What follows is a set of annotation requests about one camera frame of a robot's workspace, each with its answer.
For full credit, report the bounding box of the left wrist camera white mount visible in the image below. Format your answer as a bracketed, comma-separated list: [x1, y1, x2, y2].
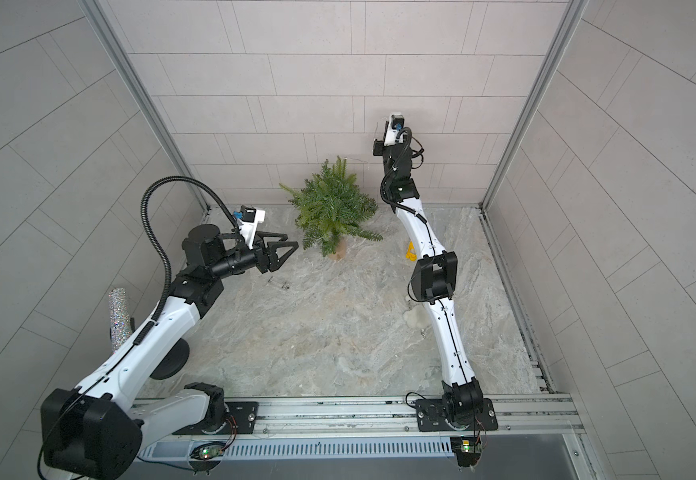
[233, 205, 266, 248]

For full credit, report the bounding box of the left green circuit board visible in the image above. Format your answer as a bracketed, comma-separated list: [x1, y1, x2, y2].
[190, 442, 226, 461]

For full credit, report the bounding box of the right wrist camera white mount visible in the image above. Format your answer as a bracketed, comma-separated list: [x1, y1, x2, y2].
[383, 112, 405, 146]

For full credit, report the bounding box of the glittery silver cylinder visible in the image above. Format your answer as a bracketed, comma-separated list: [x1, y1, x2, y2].
[108, 287, 134, 352]

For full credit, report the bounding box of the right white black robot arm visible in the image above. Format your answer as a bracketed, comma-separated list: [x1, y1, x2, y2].
[373, 135, 498, 434]

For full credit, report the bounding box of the small green christmas tree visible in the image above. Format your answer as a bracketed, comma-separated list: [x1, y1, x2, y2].
[279, 156, 384, 257]

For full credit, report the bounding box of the yellow triangular plastic piece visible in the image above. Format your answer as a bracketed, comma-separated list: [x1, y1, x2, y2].
[405, 241, 418, 262]

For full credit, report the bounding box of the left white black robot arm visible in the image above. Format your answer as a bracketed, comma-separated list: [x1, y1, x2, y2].
[37, 224, 299, 479]

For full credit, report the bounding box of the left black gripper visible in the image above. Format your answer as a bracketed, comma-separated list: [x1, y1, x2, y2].
[210, 232, 298, 282]

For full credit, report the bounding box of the aluminium mounting rail frame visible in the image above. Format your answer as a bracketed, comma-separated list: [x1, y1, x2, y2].
[134, 393, 603, 479]

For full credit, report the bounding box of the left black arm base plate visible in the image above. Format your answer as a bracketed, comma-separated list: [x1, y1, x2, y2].
[174, 401, 259, 435]

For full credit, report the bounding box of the green circuit board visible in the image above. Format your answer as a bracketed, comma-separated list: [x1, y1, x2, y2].
[190, 442, 226, 461]
[450, 437, 484, 468]

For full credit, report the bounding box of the beige paw shaped object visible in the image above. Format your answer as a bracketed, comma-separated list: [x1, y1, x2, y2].
[403, 301, 431, 331]

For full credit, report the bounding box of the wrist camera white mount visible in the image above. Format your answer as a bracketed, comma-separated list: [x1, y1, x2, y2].
[233, 205, 266, 248]
[383, 112, 405, 146]

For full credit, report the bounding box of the left black flexible cable hose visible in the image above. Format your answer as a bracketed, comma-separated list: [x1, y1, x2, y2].
[139, 175, 242, 323]

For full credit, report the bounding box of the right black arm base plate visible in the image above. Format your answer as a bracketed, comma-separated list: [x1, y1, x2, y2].
[413, 398, 499, 433]

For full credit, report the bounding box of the right green circuit board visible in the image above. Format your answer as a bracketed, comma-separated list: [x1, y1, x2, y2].
[450, 437, 484, 468]

